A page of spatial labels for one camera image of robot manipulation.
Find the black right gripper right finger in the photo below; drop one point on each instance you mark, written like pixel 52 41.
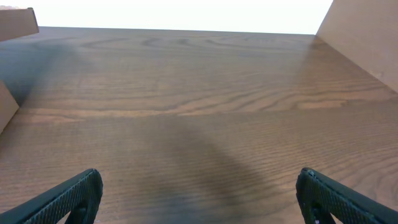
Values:
pixel 322 200

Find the beige panel at right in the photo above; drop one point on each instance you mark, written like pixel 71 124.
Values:
pixel 365 31

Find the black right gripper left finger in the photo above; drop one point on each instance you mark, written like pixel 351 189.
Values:
pixel 77 198

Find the brown cardboard box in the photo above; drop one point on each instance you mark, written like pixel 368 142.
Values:
pixel 15 23

